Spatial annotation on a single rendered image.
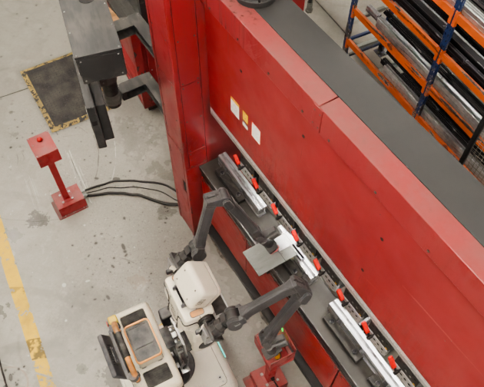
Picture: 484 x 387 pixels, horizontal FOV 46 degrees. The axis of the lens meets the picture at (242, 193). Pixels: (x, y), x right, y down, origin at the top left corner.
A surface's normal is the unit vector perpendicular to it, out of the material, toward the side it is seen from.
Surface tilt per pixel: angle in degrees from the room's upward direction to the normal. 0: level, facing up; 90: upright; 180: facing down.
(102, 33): 0
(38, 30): 0
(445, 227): 0
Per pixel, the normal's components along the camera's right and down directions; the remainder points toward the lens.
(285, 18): 0.00, -0.55
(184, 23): 0.53, 0.71
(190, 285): -0.66, -0.10
